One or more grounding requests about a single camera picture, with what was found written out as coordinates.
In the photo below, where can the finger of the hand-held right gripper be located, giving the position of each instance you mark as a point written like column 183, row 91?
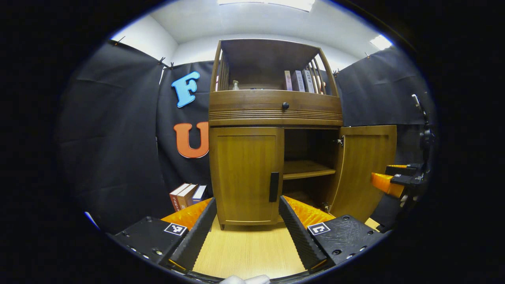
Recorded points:
column 402, row 169
column 386, row 184

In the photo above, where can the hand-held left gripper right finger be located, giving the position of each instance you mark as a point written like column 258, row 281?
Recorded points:
column 298, row 236

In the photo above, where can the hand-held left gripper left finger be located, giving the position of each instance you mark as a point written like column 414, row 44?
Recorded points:
column 196, row 240

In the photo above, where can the wooden shoe cabinet door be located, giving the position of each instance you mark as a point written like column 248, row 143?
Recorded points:
column 244, row 177
column 363, row 169

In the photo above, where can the wooden double-door shoe cabinet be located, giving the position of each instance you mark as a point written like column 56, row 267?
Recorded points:
column 268, row 55

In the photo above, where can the metal door hinge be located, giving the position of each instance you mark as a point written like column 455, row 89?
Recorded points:
column 339, row 141
column 326, row 206

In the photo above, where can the wooden inner cabinet shelf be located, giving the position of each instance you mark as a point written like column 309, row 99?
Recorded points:
column 303, row 169

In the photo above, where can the blue thick book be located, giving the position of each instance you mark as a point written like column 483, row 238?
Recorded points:
column 199, row 194

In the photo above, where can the red thick book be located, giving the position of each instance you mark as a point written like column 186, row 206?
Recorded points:
column 174, row 199

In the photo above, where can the small ceiling light panel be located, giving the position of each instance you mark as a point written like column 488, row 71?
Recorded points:
column 380, row 42

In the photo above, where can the black backdrop cloth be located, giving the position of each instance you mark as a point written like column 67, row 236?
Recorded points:
column 110, row 138

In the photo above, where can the pink upright book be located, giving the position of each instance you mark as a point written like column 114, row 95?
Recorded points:
column 288, row 81

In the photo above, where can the small clear bottle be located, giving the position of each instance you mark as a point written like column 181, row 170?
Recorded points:
column 235, row 86

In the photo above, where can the long ceiling light panel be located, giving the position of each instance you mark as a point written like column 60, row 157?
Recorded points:
column 268, row 4

